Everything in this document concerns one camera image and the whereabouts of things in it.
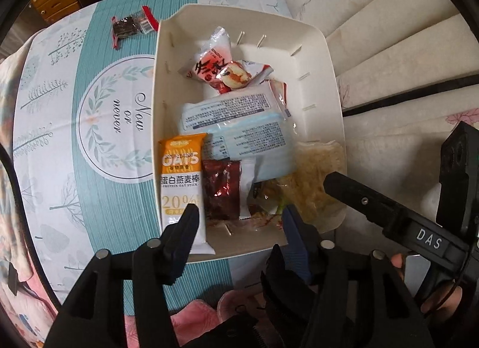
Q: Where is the clear packet of noodle crisps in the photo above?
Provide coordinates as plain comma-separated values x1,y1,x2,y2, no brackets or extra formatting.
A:
277,140,347,232

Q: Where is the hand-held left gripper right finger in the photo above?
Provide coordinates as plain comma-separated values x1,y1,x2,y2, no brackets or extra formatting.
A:
281,204,435,348

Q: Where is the brownie packet with red ends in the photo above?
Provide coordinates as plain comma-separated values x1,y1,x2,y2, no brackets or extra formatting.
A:
111,6,160,50

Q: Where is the teal printed tablecloth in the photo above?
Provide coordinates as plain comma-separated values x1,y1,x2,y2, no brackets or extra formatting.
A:
11,0,296,315

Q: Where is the small red white packet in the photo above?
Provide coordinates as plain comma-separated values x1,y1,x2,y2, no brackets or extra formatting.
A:
269,79,292,120

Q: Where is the orange white oat bar packet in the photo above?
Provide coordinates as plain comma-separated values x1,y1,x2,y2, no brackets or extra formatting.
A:
157,133,216,255

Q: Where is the pale blue white snack packet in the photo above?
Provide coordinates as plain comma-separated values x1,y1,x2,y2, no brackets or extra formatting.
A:
207,120,296,184
181,82,287,132

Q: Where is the red white cake packet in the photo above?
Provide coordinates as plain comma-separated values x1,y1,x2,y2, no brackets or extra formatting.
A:
180,26,274,94

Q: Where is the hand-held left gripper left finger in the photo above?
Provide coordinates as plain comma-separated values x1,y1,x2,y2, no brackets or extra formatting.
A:
45,204,201,348

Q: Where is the floral blanket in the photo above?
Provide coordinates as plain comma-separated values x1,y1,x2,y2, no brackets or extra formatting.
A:
0,45,60,348

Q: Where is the white plastic tray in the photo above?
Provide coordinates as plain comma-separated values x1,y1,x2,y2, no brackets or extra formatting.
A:
151,3,347,261

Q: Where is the small white snack packet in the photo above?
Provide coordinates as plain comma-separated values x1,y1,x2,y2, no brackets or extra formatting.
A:
239,159,263,219

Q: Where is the black cloth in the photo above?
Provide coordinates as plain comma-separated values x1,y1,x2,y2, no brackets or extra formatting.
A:
213,311,270,348

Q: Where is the dark red foil packet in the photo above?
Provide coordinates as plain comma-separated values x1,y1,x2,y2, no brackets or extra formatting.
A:
202,159,242,221

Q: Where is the pink towel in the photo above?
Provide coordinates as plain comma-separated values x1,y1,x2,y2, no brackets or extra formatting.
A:
123,288,270,348

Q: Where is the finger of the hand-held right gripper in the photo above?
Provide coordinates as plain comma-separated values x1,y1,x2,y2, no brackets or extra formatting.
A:
440,121,479,239
323,171,470,272

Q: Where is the person's right hand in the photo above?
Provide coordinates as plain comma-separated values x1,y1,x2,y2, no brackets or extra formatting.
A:
389,253,475,320

